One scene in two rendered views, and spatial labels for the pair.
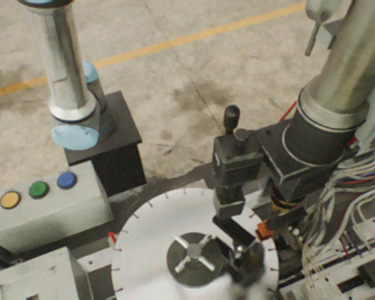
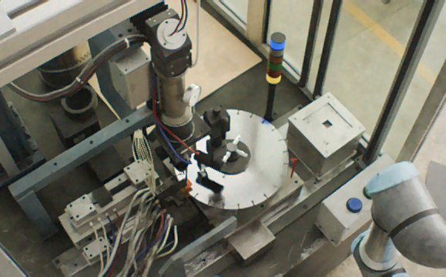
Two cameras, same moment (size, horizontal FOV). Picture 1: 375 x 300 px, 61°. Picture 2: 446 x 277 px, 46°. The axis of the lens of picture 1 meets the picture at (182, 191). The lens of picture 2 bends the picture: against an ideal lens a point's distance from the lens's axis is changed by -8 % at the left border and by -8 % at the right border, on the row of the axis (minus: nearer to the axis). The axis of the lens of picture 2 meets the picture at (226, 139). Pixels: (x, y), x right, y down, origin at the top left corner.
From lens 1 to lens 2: 1.28 m
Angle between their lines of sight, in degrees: 61
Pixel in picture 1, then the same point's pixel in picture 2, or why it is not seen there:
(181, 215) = (249, 184)
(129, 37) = not seen: outside the picture
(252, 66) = not seen: outside the picture
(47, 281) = (325, 135)
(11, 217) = (377, 168)
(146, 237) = (269, 163)
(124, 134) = not seen: outside the picture
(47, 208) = (356, 181)
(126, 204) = (310, 238)
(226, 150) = (222, 109)
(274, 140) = (198, 125)
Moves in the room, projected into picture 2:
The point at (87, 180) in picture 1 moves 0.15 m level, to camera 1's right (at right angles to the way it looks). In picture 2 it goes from (338, 209) to (290, 225)
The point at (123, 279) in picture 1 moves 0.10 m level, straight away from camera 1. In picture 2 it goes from (273, 135) to (302, 152)
